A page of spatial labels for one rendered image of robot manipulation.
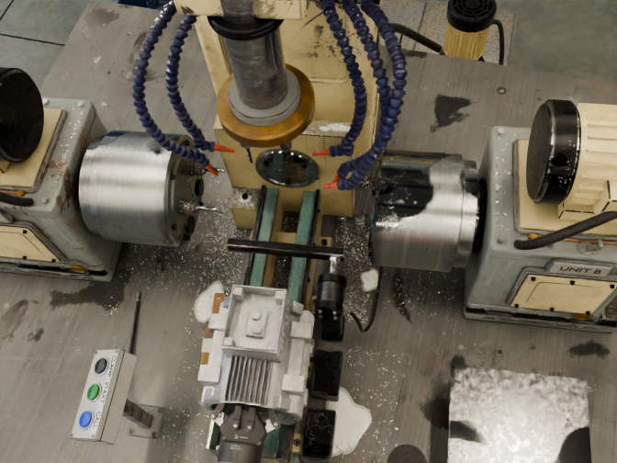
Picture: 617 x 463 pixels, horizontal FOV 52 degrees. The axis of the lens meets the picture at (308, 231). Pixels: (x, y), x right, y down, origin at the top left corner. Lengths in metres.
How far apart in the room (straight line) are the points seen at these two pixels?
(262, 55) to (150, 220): 0.49
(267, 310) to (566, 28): 2.41
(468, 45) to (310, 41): 1.03
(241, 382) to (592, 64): 2.39
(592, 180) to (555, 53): 2.04
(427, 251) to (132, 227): 0.61
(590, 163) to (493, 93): 0.80
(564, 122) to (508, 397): 0.57
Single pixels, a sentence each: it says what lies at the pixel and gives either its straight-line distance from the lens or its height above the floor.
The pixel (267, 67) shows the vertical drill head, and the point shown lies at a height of 1.46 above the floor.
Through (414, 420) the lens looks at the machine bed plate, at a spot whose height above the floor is 0.80.
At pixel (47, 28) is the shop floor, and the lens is 3.55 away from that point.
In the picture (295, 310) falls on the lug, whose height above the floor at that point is 1.12.
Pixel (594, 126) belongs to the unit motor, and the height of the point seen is 1.36.
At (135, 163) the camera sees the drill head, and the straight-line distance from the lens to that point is 1.37.
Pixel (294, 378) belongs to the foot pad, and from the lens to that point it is 1.17.
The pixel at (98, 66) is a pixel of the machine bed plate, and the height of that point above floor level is 0.80.
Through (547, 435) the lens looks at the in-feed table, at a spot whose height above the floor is 0.92.
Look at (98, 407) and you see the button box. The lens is 1.28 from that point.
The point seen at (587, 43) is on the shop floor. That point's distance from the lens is 3.24.
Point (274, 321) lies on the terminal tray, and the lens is 1.17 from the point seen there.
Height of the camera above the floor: 2.24
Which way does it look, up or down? 62 degrees down
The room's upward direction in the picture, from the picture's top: 9 degrees counter-clockwise
